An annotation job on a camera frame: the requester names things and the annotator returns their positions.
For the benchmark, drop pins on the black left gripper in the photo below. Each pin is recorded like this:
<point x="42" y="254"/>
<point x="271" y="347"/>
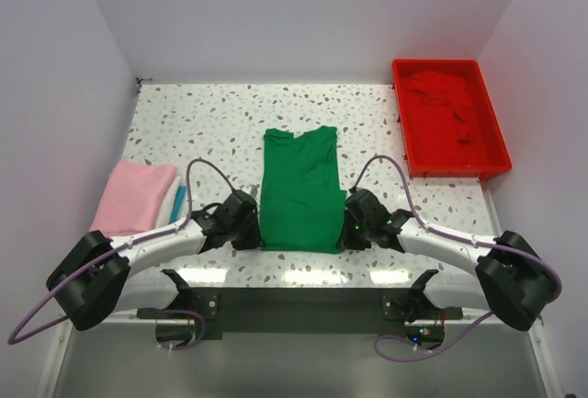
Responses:
<point x="254" y="240"/>

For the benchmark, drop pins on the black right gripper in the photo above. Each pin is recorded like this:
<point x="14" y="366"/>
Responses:
<point x="346" y="241"/>

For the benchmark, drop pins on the green t shirt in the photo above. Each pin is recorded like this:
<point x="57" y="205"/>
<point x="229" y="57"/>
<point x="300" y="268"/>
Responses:
<point x="302" y="203"/>

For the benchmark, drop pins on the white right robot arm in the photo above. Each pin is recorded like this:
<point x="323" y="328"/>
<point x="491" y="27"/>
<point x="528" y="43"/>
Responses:
<point x="502" y="275"/>

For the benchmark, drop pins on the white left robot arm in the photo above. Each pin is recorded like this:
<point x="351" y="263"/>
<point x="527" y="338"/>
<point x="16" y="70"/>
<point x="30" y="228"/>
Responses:
<point x="89" y="284"/>

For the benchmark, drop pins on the folded teal t shirt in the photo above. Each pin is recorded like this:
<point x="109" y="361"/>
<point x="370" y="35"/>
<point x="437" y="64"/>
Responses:
<point x="178" y="203"/>

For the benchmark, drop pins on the folded white t shirt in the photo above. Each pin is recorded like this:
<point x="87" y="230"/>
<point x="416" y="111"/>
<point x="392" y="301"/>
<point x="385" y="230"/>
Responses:
<point x="165" y="210"/>

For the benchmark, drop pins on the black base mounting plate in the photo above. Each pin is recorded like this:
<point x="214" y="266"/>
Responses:
<point x="219" y="311"/>

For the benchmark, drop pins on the folded pink t shirt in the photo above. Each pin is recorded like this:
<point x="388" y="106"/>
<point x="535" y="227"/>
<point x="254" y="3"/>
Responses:
<point x="132" y="198"/>

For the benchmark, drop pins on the red t shirt in bin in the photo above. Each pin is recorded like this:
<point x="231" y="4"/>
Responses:
<point x="441" y="119"/>

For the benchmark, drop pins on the red plastic bin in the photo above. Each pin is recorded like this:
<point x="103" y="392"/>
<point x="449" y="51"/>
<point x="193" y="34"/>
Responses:
<point x="496" y="159"/>

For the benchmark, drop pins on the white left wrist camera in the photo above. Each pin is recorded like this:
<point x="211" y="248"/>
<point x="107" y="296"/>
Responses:
<point x="251" y="190"/>

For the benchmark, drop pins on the aluminium frame rail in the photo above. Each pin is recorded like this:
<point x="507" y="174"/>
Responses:
<point x="501" y="276"/>

